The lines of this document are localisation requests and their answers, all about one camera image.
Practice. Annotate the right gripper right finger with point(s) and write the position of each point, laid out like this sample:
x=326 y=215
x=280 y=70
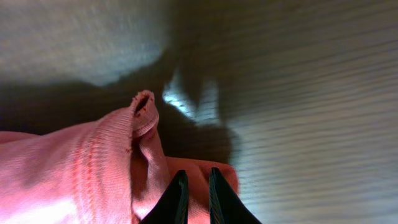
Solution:
x=225 y=205

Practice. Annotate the red printed t-shirt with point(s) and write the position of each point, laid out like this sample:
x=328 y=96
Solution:
x=112 y=170

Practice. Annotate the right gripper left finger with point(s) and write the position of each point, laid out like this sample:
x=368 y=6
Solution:
x=172 y=207

